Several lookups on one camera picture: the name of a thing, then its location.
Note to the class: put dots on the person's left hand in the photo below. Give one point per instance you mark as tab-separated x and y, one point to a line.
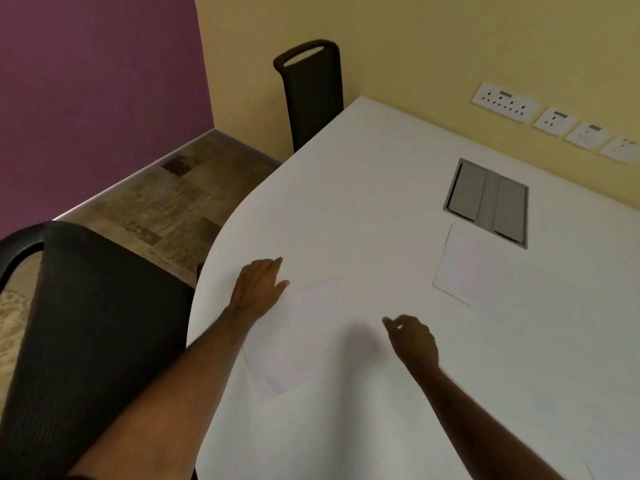
256	290

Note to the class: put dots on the person's right hand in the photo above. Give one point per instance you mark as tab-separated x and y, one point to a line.
417	342

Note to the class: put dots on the person's left thumb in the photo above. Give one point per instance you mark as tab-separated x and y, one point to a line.
283	287

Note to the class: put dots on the person's right thumb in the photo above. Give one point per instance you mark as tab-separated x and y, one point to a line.
388	325

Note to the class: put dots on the person's left forearm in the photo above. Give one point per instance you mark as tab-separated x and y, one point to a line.
165	402

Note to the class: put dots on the person's right forearm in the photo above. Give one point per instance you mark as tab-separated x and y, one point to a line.
475	424

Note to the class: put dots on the large white paper sheet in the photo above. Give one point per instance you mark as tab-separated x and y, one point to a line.
320	339

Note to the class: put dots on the small white paper sheet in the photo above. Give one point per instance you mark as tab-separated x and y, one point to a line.
475	269

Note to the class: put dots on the black mesh office chair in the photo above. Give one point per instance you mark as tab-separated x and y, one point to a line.
95	344

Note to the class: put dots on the wide white wall socket panel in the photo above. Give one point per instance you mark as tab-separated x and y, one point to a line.
505	101

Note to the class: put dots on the small white wall socket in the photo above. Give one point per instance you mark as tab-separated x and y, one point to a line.
587	135
621	149
555	121

